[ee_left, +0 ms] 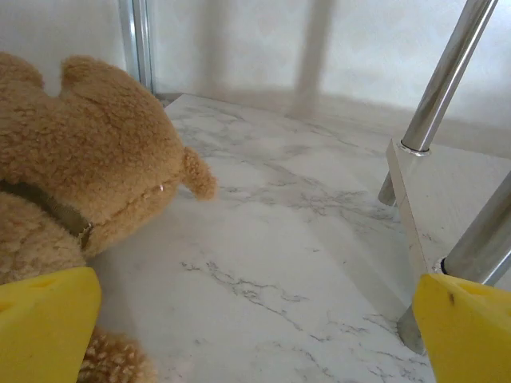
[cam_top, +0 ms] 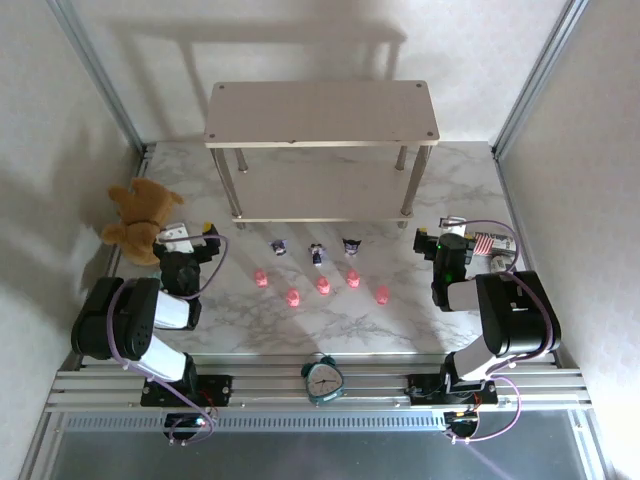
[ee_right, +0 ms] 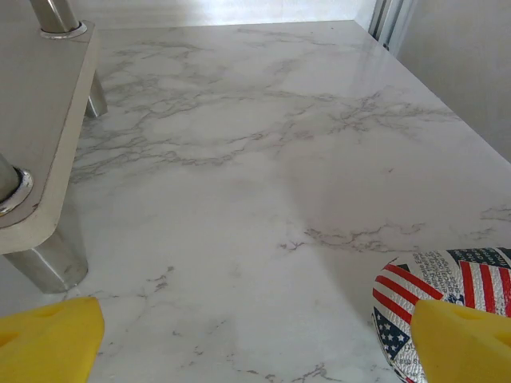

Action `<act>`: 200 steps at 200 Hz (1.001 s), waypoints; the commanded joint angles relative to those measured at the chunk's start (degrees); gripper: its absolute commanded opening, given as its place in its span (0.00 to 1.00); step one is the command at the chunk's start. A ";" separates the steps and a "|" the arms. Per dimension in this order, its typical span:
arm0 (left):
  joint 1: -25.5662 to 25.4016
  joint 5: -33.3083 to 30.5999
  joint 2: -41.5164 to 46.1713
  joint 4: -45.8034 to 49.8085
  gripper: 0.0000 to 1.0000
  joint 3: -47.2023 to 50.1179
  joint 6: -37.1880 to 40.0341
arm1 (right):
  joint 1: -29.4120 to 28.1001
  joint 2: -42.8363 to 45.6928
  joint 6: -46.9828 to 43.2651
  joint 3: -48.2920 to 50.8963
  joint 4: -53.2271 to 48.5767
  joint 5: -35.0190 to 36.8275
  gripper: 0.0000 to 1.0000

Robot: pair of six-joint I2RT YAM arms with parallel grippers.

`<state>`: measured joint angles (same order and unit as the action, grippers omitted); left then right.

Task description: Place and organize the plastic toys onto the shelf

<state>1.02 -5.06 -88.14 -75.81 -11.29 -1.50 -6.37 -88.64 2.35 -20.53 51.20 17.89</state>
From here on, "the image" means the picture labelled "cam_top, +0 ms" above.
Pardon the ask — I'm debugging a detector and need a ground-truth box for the two-tier wooden shelf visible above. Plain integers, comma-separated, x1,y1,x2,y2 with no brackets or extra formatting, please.
203,79,441,231

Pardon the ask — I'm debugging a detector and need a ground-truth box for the flag print fabric pouch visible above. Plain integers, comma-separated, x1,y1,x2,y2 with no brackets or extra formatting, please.
471,229,497,257

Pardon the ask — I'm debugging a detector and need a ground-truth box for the short newsprint fabric pouch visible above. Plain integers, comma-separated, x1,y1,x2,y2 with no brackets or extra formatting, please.
492,230,519,255

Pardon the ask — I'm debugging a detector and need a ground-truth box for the brown teddy bear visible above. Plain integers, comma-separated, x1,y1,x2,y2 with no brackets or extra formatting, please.
101,178,185,266

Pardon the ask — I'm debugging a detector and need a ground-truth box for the small black circuit board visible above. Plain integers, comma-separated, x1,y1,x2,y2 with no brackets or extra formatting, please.
163,412,211,441
444,409,481,437

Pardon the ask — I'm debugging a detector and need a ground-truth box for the teal alarm clock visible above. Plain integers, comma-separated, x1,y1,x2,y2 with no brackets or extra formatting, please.
299,352,346,407

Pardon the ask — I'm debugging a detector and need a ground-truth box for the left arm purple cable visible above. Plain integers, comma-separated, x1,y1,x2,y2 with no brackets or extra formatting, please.
107,233,231,447

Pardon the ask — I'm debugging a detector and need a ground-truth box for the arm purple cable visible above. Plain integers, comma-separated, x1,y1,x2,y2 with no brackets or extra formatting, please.
107,233,231,447
439,215,561,445

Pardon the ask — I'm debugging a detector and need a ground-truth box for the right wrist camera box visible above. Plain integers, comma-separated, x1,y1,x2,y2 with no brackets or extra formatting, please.
439,214,470,237

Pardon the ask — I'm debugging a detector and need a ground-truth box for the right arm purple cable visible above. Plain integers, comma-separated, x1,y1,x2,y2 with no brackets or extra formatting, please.
439,215,561,445

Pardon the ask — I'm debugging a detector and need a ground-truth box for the aluminium side rail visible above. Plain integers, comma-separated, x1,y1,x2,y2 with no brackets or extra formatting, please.
74,141,160,371

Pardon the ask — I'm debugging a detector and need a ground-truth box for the aluminium rail base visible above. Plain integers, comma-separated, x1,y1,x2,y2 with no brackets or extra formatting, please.
43,352,597,415

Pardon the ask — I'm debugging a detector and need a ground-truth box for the grey slotted cable duct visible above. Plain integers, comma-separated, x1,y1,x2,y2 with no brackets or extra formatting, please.
63,413,447,434

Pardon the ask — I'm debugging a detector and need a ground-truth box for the aluminium frame post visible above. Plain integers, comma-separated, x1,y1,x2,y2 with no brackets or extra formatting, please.
47,0,154,156
490,0,594,160

